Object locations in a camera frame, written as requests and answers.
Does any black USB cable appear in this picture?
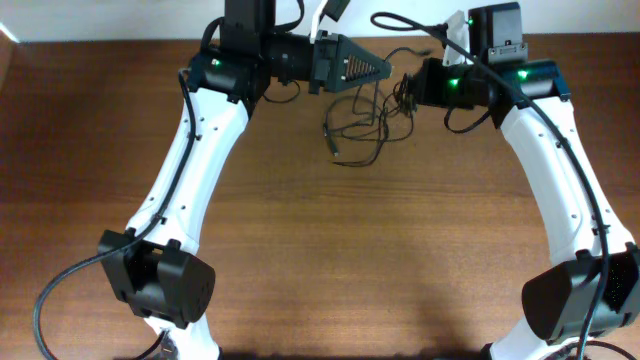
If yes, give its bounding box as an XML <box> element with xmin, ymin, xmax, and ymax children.
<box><xmin>321</xmin><ymin>45</ymin><xmax>434</xmax><ymax>168</ymax></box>

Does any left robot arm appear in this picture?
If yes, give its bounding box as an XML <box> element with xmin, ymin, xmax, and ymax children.
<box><xmin>97</xmin><ymin>0</ymin><xmax>391</xmax><ymax>359</ymax></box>

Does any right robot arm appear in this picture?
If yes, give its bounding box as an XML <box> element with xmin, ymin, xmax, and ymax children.
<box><xmin>409</xmin><ymin>2</ymin><xmax>639</xmax><ymax>359</ymax></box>

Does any right camera cable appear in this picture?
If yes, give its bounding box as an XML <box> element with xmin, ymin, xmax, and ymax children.
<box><xmin>369</xmin><ymin>11</ymin><xmax>612</xmax><ymax>360</ymax></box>

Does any camera cable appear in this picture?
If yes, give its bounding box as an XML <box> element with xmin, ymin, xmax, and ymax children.
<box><xmin>31</xmin><ymin>68</ymin><xmax>197</xmax><ymax>360</ymax></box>
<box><xmin>369</xmin><ymin>11</ymin><xmax>612</xmax><ymax>360</ymax></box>

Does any left camera cable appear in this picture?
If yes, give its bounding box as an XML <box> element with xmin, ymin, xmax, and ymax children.
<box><xmin>31</xmin><ymin>68</ymin><xmax>197</xmax><ymax>360</ymax></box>

